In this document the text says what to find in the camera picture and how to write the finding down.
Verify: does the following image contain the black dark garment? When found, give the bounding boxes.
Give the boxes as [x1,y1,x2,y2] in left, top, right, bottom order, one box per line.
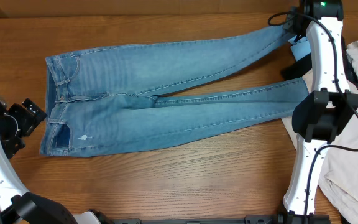
[280,37,358,91]

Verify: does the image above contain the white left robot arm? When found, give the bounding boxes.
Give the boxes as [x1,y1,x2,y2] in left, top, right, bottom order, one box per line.
[0,98,77,224]

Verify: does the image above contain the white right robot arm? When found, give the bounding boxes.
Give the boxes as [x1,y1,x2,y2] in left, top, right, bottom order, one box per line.
[274,0,358,223]

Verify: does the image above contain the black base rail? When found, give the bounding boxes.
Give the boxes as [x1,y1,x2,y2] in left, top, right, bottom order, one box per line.
[73,208,332,224]

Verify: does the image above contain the blue denim jeans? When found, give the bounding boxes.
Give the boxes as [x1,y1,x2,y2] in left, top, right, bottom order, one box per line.
[40,27,309,157]

